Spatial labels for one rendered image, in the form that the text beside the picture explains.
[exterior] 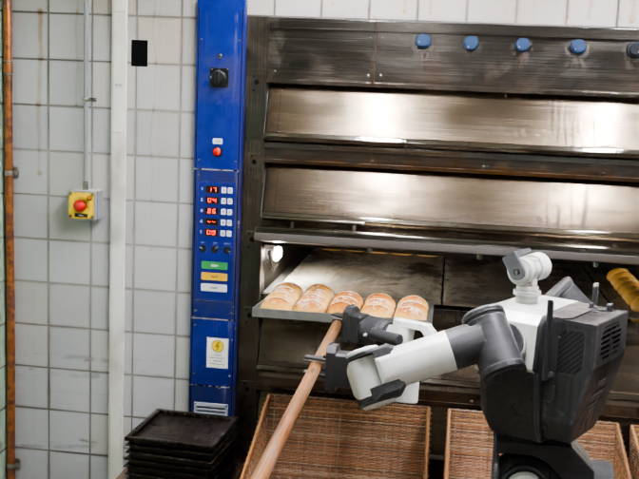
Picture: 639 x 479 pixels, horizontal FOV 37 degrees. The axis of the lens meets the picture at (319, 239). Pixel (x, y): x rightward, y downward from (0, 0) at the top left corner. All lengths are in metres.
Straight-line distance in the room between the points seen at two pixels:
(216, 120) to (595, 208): 1.25
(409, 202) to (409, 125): 0.25
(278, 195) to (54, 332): 0.94
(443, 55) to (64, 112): 1.28
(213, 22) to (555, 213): 1.26
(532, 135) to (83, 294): 1.61
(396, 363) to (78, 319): 1.64
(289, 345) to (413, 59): 1.03
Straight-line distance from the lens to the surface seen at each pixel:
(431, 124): 3.12
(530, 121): 3.14
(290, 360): 3.28
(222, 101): 3.18
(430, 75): 3.14
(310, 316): 2.95
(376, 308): 2.94
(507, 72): 3.14
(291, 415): 2.05
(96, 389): 3.51
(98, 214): 3.32
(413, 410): 3.26
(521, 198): 3.16
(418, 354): 2.08
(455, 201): 3.14
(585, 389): 2.20
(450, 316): 3.20
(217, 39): 3.19
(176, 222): 3.29
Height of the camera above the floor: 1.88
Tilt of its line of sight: 9 degrees down
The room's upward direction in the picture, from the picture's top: 2 degrees clockwise
